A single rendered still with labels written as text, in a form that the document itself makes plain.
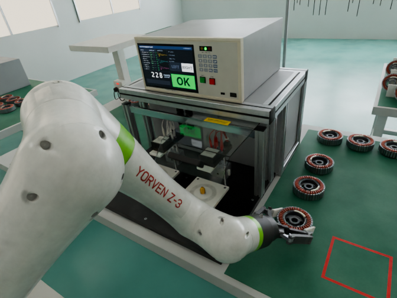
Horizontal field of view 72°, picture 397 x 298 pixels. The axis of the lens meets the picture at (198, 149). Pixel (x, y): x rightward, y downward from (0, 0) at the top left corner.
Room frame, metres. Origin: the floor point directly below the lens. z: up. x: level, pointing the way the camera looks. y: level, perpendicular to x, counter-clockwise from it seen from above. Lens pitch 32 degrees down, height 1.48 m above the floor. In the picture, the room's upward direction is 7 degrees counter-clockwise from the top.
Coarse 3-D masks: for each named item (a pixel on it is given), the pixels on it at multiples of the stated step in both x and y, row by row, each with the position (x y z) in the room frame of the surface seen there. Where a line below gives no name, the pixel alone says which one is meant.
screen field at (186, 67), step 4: (172, 64) 1.00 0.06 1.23; (176, 64) 0.98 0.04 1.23; (180, 64) 0.97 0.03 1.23; (184, 64) 0.96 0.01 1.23; (188, 64) 0.95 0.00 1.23; (192, 64) 0.94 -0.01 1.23; (172, 68) 1.00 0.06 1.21; (176, 68) 0.99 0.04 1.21; (180, 68) 0.97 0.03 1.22; (184, 68) 0.96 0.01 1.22; (188, 68) 0.95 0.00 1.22; (192, 68) 0.94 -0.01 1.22; (192, 72) 0.94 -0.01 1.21
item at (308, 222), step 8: (288, 208) 0.66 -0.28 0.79; (296, 208) 0.65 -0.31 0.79; (280, 216) 0.63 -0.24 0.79; (288, 216) 0.64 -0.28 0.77; (296, 216) 0.64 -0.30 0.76; (304, 216) 0.61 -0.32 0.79; (288, 224) 0.59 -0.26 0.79; (296, 224) 0.60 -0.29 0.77; (304, 224) 0.58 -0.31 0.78; (312, 224) 0.58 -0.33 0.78
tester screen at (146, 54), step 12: (144, 48) 1.07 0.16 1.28; (156, 48) 1.03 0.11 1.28; (168, 48) 1.00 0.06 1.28; (180, 48) 0.97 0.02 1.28; (144, 60) 1.08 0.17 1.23; (156, 60) 1.04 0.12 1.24; (168, 60) 1.00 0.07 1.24; (180, 60) 0.97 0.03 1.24; (192, 60) 0.94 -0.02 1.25; (144, 72) 1.08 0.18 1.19; (168, 72) 1.01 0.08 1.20; (180, 72) 0.98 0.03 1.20; (156, 84) 1.05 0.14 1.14
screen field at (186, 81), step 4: (172, 76) 1.00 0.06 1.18; (176, 76) 0.99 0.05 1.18; (180, 76) 0.98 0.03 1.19; (184, 76) 0.97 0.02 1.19; (188, 76) 0.96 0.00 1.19; (192, 76) 0.95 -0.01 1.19; (172, 80) 1.00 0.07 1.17; (176, 80) 0.99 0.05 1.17; (180, 80) 0.98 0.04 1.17; (184, 80) 0.97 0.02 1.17; (188, 80) 0.96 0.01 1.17; (192, 80) 0.95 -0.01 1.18; (176, 84) 0.99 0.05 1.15; (180, 84) 0.98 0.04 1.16; (184, 84) 0.97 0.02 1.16; (188, 84) 0.96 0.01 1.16; (192, 84) 0.95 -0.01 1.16; (188, 88) 0.96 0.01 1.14; (192, 88) 0.95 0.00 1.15
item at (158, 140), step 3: (156, 138) 1.02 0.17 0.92; (159, 138) 1.01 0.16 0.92; (153, 141) 0.99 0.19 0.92; (156, 141) 0.99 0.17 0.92; (159, 141) 0.99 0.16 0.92; (153, 144) 0.99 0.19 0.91; (156, 144) 0.98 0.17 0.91; (159, 144) 0.97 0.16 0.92; (153, 147) 0.99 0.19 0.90; (156, 147) 0.98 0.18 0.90; (153, 150) 0.99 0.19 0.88; (156, 150) 0.98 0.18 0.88; (150, 153) 0.97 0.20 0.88; (153, 153) 0.96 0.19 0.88; (156, 153) 0.96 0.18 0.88
